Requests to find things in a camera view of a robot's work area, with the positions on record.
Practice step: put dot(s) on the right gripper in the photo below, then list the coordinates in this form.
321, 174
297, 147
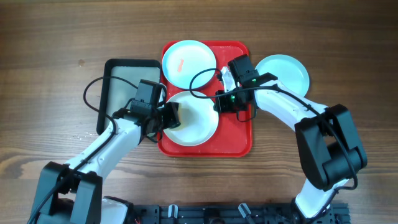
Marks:
221, 106

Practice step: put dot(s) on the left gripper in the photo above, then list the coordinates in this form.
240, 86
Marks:
173, 119

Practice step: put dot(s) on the white plate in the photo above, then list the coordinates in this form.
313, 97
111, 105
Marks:
206, 125

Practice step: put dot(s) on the light blue plate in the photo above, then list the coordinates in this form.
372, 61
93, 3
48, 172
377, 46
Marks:
184, 59
288, 70

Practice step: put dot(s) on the green yellow sponge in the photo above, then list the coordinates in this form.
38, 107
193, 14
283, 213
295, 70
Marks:
187, 116

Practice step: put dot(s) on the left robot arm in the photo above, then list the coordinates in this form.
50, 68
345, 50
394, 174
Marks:
72, 192

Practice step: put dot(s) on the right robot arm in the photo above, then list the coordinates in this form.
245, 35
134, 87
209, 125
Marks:
329, 147

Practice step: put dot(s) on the red plastic tray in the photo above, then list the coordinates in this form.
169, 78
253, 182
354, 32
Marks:
233, 137

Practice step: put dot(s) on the black water tray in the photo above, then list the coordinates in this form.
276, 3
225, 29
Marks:
121, 79

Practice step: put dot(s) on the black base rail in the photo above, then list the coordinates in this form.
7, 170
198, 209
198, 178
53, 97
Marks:
278, 213

